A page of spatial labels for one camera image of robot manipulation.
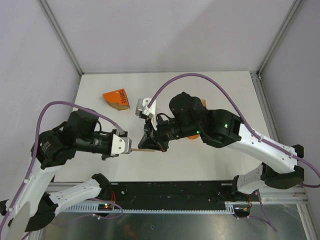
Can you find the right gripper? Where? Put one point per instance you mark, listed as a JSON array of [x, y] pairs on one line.
[[153, 141]]

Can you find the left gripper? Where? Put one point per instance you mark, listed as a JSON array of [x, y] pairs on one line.
[[106, 154]]

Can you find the orange coffee filter box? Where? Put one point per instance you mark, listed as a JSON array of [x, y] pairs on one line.
[[117, 99]]

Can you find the orange glass carafe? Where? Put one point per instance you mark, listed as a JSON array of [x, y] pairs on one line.
[[193, 137]]

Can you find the brown paper coffee filter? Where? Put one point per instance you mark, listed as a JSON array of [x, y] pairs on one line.
[[203, 101]]

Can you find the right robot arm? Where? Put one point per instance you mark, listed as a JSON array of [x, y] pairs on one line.
[[220, 128]]

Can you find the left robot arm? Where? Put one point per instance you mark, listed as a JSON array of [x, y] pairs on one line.
[[51, 150]]

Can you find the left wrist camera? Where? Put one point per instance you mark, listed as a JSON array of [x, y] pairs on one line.
[[121, 144]]

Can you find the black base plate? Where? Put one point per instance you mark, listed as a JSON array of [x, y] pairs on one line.
[[209, 194]]

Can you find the grey cable duct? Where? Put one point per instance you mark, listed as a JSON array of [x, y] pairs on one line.
[[104, 208]]

